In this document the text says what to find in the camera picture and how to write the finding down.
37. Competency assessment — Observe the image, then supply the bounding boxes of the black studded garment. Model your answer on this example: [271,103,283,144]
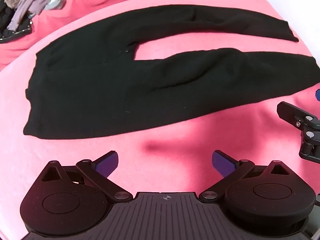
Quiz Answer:
[0,0,35,43]

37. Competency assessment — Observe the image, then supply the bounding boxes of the beige garment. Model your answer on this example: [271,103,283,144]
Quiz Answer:
[4,0,27,9]

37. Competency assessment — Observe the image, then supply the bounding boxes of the pink bed blanket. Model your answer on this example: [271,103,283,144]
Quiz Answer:
[0,0,320,240]

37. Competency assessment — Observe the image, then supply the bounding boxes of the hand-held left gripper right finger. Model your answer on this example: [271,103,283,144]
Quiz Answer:
[199,150,292,202]

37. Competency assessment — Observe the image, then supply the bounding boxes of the black pants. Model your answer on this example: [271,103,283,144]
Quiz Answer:
[23,4,320,140]

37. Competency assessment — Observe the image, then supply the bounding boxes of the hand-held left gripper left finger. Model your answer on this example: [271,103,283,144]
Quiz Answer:
[41,151,133,202]

